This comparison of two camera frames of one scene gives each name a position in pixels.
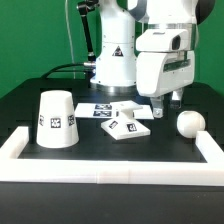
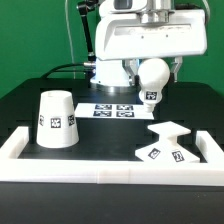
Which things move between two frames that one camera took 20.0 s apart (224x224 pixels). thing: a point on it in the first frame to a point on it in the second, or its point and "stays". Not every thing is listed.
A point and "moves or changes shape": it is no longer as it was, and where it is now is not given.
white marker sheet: (104, 111) stays
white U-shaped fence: (15, 143) stays
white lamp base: (125, 126) to (167, 148)
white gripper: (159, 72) to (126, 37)
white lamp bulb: (189, 122) moves or changes shape
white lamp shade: (56, 126) stays
